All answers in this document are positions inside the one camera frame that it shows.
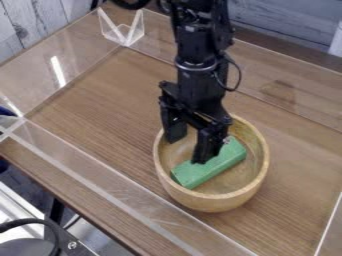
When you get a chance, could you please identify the grey metal bracket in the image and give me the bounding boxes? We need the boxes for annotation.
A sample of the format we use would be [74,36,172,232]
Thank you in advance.
[44,227,98,256]

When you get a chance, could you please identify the clear acrylic tray walls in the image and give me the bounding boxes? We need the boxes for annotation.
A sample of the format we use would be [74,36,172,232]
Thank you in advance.
[0,5,342,256]

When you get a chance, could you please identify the black table leg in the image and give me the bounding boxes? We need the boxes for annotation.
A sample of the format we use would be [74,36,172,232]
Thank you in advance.
[49,199,65,224]

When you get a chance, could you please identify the black cable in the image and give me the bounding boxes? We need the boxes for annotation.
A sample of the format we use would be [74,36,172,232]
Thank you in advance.
[0,218,62,256]

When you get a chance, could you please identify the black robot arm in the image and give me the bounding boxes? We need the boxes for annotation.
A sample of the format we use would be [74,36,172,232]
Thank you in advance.
[158,0,233,164]

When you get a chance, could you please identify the brown wooden bowl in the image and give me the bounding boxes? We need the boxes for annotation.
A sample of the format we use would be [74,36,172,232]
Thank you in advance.
[152,115,269,213]

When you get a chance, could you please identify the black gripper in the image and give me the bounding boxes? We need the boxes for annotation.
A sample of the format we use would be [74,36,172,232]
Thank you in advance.
[158,59,232,164]

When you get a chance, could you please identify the green rectangular block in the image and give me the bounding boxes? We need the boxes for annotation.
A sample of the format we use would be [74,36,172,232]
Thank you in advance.
[169,136,247,189]

